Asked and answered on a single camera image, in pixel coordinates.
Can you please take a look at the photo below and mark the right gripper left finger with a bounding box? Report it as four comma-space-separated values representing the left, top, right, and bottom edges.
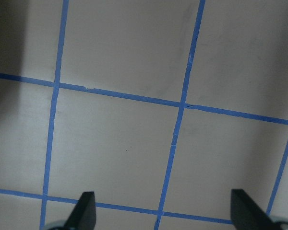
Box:
63, 192, 96, 230

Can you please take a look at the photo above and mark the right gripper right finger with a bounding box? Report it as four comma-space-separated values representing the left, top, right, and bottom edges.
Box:
230, 189, 281, 230

